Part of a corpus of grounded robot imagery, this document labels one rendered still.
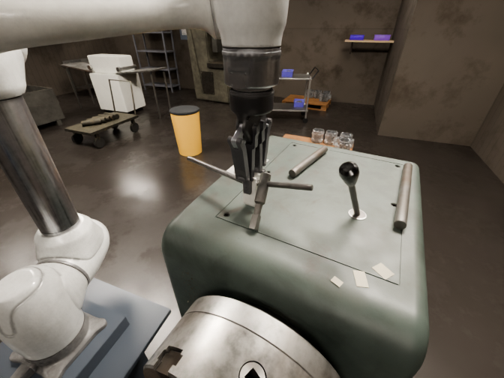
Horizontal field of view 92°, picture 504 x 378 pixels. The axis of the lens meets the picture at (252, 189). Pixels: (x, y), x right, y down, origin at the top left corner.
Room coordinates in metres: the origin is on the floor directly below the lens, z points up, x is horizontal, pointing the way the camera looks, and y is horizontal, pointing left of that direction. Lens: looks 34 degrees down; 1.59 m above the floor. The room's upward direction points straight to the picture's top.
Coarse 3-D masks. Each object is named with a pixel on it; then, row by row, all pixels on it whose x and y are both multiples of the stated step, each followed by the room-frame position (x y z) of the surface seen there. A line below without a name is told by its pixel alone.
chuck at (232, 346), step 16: (192, 320) 0.20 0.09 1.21; (208, 320) 0.19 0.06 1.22; (224, 320) 0.19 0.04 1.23; (176, 336) 0.18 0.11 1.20; (192, 336) 0.17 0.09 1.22; (208, 336) 0.17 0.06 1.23; (224, 336) 0.17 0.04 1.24; (240, 336) 0.17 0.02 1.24; (256, 336) 0.17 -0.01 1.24; (160, 352) 0.16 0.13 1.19; (192, 352) 0.15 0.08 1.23; (208, 352) 0.15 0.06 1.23; (224, 352) 0.15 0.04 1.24; (240, 352) 0.15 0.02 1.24; (256, 352) 0.15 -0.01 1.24; (272, 352) 0.15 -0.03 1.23; (144, 368) 0.16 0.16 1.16; (176, 368) 0.13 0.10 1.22; (192, 368) 0.13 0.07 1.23; (208, 368) 0.13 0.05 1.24; (224, 368) 0.13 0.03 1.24; (240, 368) 0.13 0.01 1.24; (272, 368) 0.13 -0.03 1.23; (288, 368) 0.13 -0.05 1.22
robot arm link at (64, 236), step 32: (0, 64) 0.54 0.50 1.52; (0, 96) 0.53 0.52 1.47; (0, 128) 0.52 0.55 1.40; (32, 128) 0.56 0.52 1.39; (0, 160) 0.51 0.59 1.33; (32, 160) 0.53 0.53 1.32; (32, 192) 0.51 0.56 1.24; (64, 192) 0.57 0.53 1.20; (64, 224) 0.53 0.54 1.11; (96, 224) 0.62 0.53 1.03; (64, 256) 0.48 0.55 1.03; (96, 256) 0.54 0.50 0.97
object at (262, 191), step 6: (264, 174) 0.42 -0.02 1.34; (270, 174) 0.43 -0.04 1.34; (264, 180) 0.41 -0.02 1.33; (258, 186) 0.41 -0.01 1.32; (264, 186) 0.40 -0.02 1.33; (258, 192) 0.40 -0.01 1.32; (264, 192) 0.40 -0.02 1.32; (258, 198) 0.39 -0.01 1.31; (264, 198) 0.39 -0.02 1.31; (258, 204) 0.38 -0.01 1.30; (258, 210) 0.37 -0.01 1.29; (252, 216) 0.37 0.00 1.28; (258, 216) 0.36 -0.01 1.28; (252, 222) 0.36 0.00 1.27; (258, 222) 0.36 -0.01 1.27; (252, 228) 0.35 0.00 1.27; (258, 228) 0.35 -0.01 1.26
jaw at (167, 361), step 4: (172, 352) 0.16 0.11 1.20; (176, 352) 0.16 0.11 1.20; (180, 352) 0.16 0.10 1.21; (164, 356) 0.16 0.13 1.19; (168, 356) 0.16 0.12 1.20; (172, 356) 0.16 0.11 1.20; (176, 356) 0.15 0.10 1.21; (180, 356) 0.15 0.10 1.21; (160, 360) 0.16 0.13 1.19; (164, 360) 0.15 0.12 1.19; (168, 360) 0.15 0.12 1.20; (172, 360) 0.15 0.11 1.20; (176, 360) 0.15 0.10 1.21; (160, 364) 0.15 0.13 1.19; (164, 364) 0.15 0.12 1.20; (168, 364) 0.15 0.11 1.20; (176, 364) 0.14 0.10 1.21; (160, 368) 0.14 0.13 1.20; (164, 368) 0.14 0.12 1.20; (168, 368) 0.14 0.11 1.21; (160, 372) 0.14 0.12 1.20; (164, 372) 0.14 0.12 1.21; (164, 376) 0.14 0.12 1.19; (168, 376) 0.13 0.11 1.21
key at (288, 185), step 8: (192, 160) 0.54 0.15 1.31; (200, 160) 0.53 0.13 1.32; (208, 168) 0.50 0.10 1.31; (216, 168) 0.49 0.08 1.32; (232, 176) 0.46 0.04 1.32; (256, 184) 0.42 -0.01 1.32; (272, 184) 0.40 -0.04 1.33; (280, 184) 0.39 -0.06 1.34; (288, 184) 0.39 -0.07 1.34; (296, 184) 0.38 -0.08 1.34; (304, 184) 0.37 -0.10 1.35; (312, 184) 0.37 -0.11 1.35
